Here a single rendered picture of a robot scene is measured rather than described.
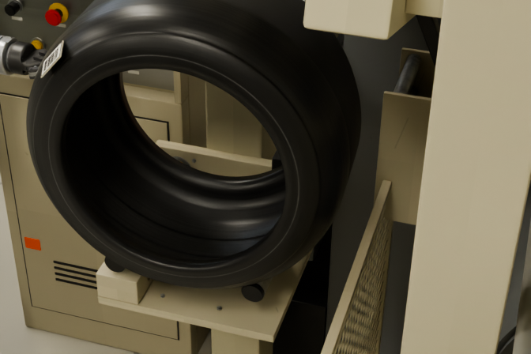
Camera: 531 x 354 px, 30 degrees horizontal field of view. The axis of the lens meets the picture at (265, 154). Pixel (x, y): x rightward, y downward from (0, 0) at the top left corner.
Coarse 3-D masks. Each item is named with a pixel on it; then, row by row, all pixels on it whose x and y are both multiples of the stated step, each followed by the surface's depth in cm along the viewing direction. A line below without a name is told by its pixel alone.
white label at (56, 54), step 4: (60, 44) 163; (56, 48) 164; (60, 48) 162; (52, 52) 165; (56, 52) 163; (60, 52) 161; (48, 56) 166; (52, 56) 164; (56, 56) 162; (60, 56) 161; (44, 60) 166; (48, 60) 165; (52, 60) 163; (56, 60) 161; (44, 64) 165; (48, 64) 164; (52, 64) 162; (44, 68) 164; (48, 68) 163; (44, 72) 163
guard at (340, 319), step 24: (384, 192) 196; (384, 240) 212; (360, 264) 178; (384, 264) 220; (360, 288) 186; (384, 288) 225; (336, 312) 167; (360, 312) 194; (336, 336) 162; (360, 336) 201
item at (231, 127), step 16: (208, 96) 210; (224, 96) 209; (208, 112) 212; (224, 112) 211; (240, 112) 210; (208, 128) 214; (224, 128) 213; (240, 128) 212; (256, 128) 210; (208, 144) 217; (224, 144) 215; (240, 144) 214; (256, 144) 213; (272, 144) 221; (224, 336) 247; (240, 336) 246; (224, 352) 250; (240, 352) 249; (256, 352) 247; (272, 352) 262
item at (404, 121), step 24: (408, 48) 204; (408, 72) 196; (432, 72) 204; (384, 96) 189; (408, 96) 188; (384, 120) 192; (408, 120) 190; (384, 144) 195; (408, 144) 193; (384, 168) 198; (408, 168) 196; (408, 192) 199; (384, 216) 204; (408, 216) 202
